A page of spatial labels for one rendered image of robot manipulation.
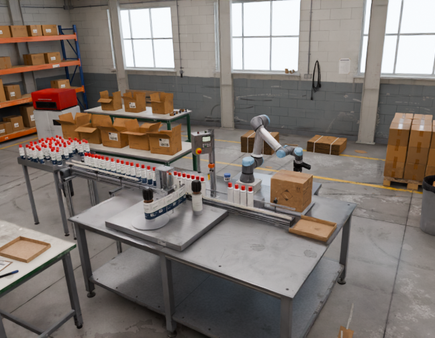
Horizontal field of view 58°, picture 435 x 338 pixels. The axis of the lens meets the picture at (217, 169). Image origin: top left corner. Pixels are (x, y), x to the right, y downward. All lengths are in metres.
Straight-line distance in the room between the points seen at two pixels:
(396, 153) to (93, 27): 8.53
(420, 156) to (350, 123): 2.65
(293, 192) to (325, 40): 5.52
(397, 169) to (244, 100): 4.23
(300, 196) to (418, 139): 3.17
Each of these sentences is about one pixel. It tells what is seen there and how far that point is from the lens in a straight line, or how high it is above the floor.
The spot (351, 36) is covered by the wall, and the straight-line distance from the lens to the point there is 8.44.
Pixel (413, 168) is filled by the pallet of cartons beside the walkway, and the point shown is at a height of 0.32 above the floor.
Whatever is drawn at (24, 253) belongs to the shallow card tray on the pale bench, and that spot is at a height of 0.80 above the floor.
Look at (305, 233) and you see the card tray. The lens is 3.11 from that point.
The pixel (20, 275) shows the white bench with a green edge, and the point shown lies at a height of 0.80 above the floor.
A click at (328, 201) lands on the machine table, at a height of 0.83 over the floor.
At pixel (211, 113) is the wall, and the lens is 9.78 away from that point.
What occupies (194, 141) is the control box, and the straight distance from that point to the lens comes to 3.49.
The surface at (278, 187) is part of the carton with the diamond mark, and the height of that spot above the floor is 1.04.
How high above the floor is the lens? 2.39
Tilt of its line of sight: 20 degrees down
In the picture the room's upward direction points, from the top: 2 degrees counter-clockwise
